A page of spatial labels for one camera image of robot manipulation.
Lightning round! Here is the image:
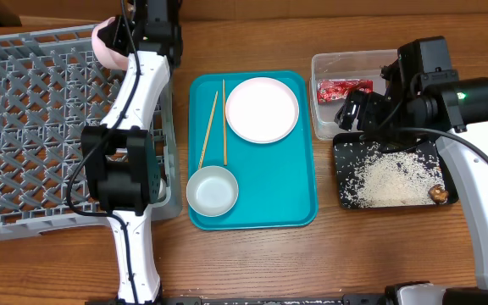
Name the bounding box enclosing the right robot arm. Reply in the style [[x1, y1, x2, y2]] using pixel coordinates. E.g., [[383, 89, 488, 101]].
[[358, 36, 488, 304]]

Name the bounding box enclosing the wooden chopstick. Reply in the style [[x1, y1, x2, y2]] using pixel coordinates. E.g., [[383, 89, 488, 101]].
[[222, 79, 228, 166], [198, 91, 219, 169]]

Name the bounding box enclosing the white paper cup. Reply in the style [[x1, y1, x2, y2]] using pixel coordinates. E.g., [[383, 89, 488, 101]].
[[157, 179, 167, 202]]

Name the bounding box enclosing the right wooden chopstick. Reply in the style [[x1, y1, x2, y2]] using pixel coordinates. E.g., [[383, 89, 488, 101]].
[[222, 79, 228, 166]]

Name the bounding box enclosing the pink small bowl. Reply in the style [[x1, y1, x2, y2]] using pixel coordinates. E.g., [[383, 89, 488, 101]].
[[91, 17, 128, 70]]

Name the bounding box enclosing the left wooden chopstick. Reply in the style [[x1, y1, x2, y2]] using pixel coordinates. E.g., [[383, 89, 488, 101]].
[[198, 91, 219, 169]]

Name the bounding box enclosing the red snack wrapper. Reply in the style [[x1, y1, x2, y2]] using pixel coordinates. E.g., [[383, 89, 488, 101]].
[[317, 80, 373, 104]]

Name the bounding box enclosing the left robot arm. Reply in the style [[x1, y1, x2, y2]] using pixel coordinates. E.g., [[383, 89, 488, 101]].
[[77, 0, 183, 304]]

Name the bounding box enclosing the white round plate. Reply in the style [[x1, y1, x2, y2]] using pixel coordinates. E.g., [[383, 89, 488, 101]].
[[225, 77, 300, 144]]

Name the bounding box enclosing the brown food scrap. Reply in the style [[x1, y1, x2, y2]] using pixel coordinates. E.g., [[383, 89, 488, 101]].
[[428, 184, 449, 204]]

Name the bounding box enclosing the black food waste tray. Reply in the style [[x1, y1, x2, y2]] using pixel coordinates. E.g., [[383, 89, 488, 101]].
[[331, 131, 460, 211]]

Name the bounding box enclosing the teal plastic tray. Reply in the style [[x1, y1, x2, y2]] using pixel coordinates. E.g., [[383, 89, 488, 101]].
[[188, 70, 319, 230]]

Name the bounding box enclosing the grey small bowl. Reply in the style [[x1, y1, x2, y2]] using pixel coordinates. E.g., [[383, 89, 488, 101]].
[[186, 166, 239, 217]]

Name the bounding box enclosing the pile of rice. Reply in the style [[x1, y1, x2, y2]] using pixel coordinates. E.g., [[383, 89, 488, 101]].
[[336, 141, 440, 208]]

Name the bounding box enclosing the grey dish rack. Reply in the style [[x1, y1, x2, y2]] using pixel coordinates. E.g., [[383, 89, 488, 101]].
[[0, 25, 183, 244]]

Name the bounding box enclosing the clear plastic bin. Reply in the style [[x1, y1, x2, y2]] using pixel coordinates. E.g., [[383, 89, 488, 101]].
[[309, 49, 397, 141]]

